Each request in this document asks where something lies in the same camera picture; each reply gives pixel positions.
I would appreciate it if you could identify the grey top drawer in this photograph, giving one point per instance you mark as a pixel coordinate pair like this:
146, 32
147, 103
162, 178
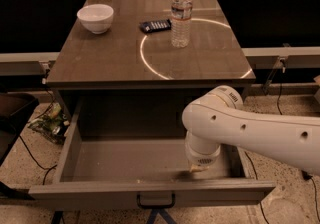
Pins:
128, 153

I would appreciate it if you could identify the dark snack packet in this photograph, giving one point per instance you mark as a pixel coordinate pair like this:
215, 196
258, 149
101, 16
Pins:
155, 26

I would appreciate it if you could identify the white ceramic bowl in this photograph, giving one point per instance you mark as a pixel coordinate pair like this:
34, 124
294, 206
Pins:
96, 18

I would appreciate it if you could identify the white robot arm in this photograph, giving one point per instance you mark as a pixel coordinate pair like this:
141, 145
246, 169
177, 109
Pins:
217, 118

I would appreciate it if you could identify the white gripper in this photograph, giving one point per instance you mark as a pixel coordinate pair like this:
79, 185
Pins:
202, 159

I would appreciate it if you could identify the green snack bag pile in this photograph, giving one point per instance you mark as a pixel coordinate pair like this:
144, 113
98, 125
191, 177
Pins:
52, 124

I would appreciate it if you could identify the blue tape cross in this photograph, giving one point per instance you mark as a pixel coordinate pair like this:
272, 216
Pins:
163, 214

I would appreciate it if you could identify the grey drawer cabinet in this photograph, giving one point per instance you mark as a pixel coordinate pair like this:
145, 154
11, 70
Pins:
124, 83

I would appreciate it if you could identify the clear plastic water bottle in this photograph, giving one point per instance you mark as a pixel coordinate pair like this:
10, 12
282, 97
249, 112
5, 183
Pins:
181, 13

